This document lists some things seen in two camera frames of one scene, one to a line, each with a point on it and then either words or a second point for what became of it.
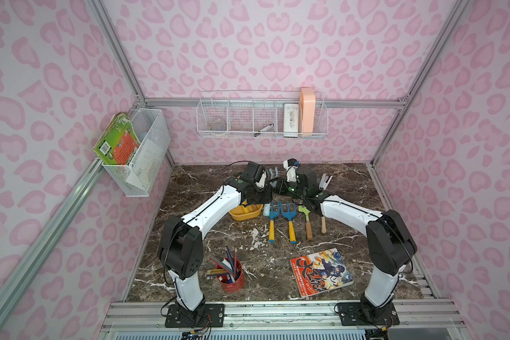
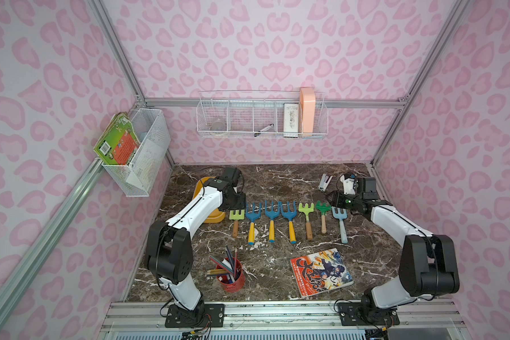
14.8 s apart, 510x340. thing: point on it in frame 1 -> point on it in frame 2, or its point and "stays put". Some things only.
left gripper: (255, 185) -> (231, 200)
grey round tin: (218, 126) stays put
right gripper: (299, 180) -> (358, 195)
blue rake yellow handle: (272, 214) stays put
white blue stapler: (325, 180) stays put
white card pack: (291, 120) stays put
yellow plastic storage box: (244, 211) -> (218, 215)
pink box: (307, 100) stays put
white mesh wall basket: (137, 180) stays put
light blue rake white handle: (273, 179) -> (341, 217)
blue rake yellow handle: (290, 215) stays put
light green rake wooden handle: (309, 227) stays put
